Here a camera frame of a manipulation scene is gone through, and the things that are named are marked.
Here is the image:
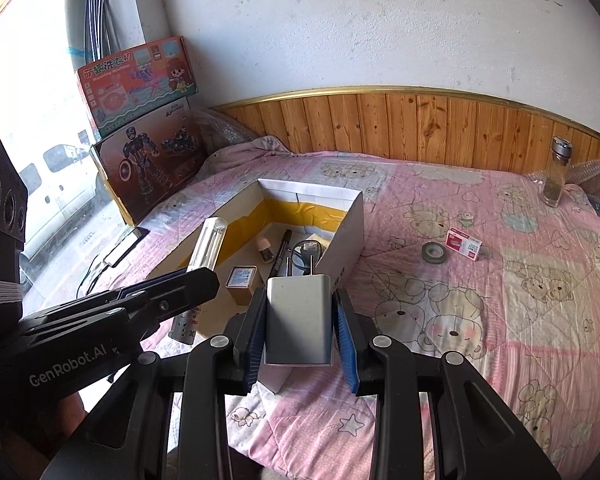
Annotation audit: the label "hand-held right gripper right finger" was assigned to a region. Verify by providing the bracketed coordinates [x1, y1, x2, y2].
[332, 289, 563, 480]

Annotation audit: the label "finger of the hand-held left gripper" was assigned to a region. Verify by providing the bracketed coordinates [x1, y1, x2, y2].
[117, 267, 203, 303]
[20, 267, 221, 356]

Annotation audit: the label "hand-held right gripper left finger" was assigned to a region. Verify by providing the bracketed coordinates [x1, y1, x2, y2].
[40, 287, 268, 480]

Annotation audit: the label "white charger plug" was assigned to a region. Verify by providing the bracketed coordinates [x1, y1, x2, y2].
[262, 255, 335, 367]

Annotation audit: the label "clear patterned tube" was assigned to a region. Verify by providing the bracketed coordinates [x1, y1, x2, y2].
[169, 216, 229, 345]

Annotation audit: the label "small brown labelled box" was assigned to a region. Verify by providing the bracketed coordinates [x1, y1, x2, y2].
[226, 265, 258, 306]

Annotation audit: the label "black pen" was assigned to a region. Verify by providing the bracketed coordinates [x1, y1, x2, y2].
[269, 229, 293, 278]

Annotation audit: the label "black framed glasses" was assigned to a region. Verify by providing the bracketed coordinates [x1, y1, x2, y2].
[290, 237, 328, 278]

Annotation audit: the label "white cardboard box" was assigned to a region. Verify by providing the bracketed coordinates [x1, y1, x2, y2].
[150, 177, 366, 395]

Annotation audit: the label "person's left hand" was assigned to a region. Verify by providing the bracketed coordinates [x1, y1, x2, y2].
[55, 391, 89, 436]

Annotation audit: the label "black smartphone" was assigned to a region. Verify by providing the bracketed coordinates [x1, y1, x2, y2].
[102, 226, 151, 268]

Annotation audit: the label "green tape roll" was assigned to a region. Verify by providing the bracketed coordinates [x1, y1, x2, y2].
[421, 241, 448, 264]

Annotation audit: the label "dark robot toy box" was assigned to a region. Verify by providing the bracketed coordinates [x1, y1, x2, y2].
[89, 96, 208, 226]

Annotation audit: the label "white van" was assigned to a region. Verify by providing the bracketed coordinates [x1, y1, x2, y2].
[17, 145, 111, 271]

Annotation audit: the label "pink printed blanket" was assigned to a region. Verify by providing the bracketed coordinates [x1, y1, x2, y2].
[77, 135, 600, 471]

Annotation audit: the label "red and white staple box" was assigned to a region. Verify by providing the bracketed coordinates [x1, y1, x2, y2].
[445, 227, 483, 262]

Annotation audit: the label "clear bubble wrap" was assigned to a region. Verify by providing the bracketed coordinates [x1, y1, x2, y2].
[527, 152, 600, 221]
[195, 107, 261, 161]

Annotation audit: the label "pink toy washing machine box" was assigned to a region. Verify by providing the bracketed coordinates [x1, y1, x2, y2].
[76, 36, 201, 138]

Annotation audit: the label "glass bottle with metal cap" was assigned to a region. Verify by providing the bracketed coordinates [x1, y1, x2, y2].
[541, 136, 575, 208]

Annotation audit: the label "black phone cable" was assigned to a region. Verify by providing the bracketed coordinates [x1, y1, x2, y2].
[75, 255, 111, 301]

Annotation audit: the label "wooden wall panel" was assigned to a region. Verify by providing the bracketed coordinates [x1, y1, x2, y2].
[207, 85, 600, 176]

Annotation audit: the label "bundle of black cables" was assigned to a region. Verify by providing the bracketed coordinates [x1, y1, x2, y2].
[97, 0, 148, 56]

